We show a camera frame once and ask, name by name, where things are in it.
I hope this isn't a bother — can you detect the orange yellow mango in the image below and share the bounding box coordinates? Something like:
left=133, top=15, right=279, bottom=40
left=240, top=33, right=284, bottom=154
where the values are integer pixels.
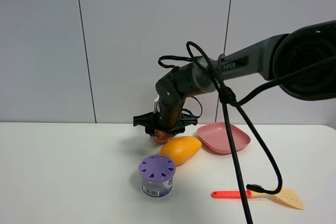
left=159, top=136, right=202, bottom=165

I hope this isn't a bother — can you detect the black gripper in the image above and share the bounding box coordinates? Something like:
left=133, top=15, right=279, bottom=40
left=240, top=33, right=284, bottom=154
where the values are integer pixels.
left=133, top=97, right=198, bottom=135

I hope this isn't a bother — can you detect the purple lid air freshener can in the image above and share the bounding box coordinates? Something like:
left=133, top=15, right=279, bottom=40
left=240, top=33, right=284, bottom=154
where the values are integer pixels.
left=138, top=155, right=176, bottom=197

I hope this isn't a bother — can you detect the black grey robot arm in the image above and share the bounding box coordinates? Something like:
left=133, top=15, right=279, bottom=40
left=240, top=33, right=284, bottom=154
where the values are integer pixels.
left=133, top=21, right=335, bottom=135

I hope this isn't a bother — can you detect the muffin with red topping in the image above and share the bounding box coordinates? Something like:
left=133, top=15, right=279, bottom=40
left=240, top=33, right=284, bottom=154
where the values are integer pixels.
left=151, top=130, right=174, bottom=145

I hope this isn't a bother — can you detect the pink square plate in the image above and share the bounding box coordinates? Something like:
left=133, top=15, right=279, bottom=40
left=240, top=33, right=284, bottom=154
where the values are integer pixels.
left=197, top=122, right=251, bottom=155

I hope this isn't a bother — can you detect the red handle beige spatula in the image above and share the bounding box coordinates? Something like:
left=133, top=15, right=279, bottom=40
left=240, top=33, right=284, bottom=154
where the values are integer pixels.
left=211, top=188, right=305, bottom=210

